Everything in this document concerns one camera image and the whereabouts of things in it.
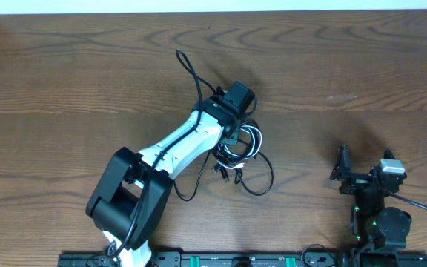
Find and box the black usb cable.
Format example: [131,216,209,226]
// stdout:
[172,118,274,202]

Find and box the white usb cable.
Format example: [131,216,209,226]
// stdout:
[216,124,263,171]

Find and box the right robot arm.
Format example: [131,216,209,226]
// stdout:
[330,145,412,266]

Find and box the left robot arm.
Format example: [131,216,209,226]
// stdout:
[85,82,255,266]

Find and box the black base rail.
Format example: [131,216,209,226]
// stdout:
[57,250,427,267]

